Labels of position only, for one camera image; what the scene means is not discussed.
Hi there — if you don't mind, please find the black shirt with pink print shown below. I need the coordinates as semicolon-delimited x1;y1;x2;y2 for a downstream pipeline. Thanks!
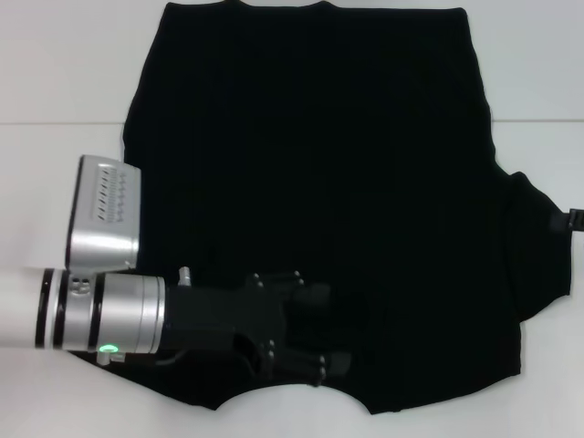
68;0;575;415

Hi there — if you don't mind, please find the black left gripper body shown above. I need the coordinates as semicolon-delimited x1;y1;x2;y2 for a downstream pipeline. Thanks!
162;272;296;373

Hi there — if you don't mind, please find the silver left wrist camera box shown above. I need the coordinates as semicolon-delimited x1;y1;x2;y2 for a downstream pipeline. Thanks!
65;154;142;268

